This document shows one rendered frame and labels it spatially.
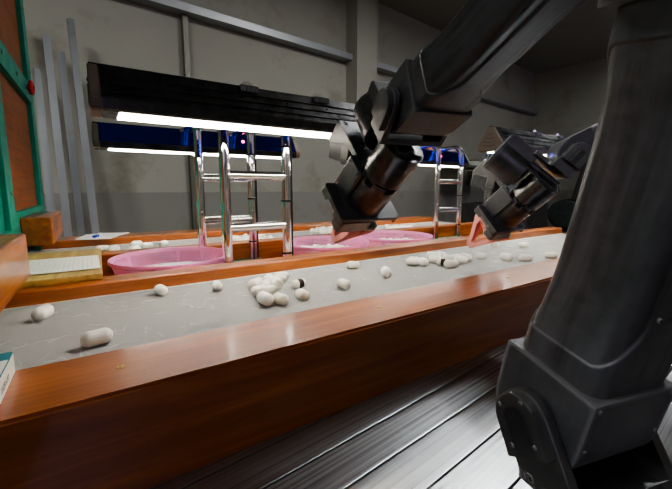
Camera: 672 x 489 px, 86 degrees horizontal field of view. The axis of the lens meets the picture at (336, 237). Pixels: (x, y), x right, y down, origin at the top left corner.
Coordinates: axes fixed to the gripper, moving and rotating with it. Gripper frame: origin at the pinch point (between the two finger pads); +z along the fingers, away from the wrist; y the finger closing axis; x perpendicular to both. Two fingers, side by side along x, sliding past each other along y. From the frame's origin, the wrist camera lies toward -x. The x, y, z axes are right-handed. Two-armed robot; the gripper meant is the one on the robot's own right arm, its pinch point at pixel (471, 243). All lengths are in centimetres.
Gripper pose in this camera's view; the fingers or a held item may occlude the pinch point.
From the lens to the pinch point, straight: 81.9
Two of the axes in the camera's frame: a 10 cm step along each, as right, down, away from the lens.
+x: 3.8, 8.1, -4.4
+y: -8.3, 0.9, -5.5
